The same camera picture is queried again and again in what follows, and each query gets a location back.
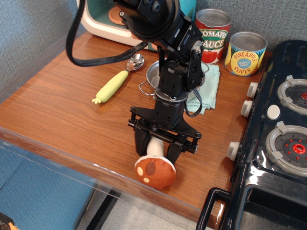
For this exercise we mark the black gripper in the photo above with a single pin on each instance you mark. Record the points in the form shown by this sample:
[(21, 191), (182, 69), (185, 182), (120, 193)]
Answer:
[(166, 122)]

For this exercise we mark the brown plush toy mushroom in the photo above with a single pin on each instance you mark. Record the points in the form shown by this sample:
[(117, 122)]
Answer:
[(154, 169)]

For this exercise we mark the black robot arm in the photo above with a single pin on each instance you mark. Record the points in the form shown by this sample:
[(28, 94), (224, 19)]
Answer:
[(179, 43)]

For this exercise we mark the toy microwave teal and cream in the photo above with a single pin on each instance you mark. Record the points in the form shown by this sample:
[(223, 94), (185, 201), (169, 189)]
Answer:
[(102, 18)]

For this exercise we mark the small stainless steel pot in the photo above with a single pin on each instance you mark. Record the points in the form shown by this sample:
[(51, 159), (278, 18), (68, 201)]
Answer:
[(152, 78)]

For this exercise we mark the light teal folded cloth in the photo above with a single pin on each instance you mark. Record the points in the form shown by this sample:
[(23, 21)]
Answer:
[(207, 91)]

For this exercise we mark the metal table leg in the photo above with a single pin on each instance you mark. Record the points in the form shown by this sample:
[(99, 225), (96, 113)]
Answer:
[(98, 209)]

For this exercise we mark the black toy stove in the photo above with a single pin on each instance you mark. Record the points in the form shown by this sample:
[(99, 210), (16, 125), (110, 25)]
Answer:
[(269, 180)]

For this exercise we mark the pineapple slices can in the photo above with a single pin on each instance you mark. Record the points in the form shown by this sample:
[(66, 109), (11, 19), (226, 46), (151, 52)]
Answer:
[(245, 53)]

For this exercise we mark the clear acrylic table guard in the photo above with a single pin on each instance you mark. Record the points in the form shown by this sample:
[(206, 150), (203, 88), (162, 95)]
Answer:
[(40, 194)]

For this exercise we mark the tomato sauce can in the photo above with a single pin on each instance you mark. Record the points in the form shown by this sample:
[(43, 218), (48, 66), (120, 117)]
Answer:
[(214, 26)]

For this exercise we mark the orange object at corner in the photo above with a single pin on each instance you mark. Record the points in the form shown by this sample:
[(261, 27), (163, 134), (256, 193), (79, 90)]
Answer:
[(6, 223)]

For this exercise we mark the spoon with green handle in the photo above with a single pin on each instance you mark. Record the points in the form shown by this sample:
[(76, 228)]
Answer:
[(110, 88)]

